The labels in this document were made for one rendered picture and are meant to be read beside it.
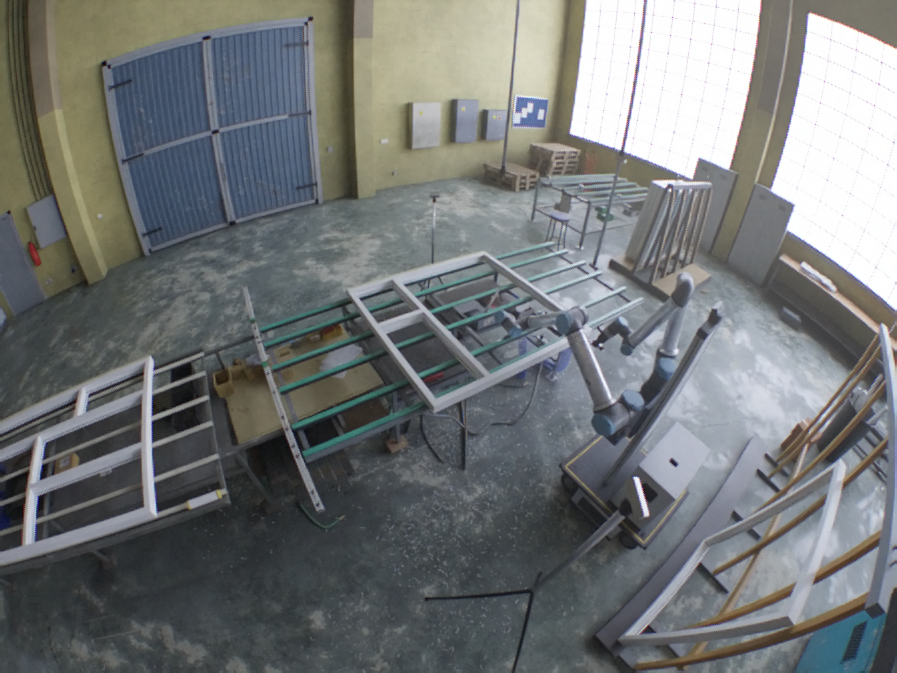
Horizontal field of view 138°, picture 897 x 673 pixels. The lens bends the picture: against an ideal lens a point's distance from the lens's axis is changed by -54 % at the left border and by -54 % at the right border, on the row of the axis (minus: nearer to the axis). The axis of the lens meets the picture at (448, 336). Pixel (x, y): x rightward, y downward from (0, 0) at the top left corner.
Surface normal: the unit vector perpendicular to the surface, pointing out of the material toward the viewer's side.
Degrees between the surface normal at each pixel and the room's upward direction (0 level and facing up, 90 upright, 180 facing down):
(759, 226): 90
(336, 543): 0
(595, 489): 0
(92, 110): 90
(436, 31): 90
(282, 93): 90
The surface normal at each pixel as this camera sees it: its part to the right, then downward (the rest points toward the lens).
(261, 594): 0.05, -0.76
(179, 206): 0.54, 0.56
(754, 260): -0.84, 0.32
